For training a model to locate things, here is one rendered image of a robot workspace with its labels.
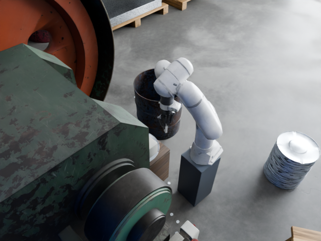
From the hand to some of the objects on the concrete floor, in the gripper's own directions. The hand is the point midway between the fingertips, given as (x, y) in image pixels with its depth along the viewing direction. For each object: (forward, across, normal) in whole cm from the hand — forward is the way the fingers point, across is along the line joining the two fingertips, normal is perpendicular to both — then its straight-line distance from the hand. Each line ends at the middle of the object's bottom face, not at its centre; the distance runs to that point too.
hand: (165, 128), depth 192 cm
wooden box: (+45, +27, +1) cm, 52 cm away
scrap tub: (+45, -15, -43) cm, 64 cm away
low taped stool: (+45, -45, +107) cm, 125 cm away
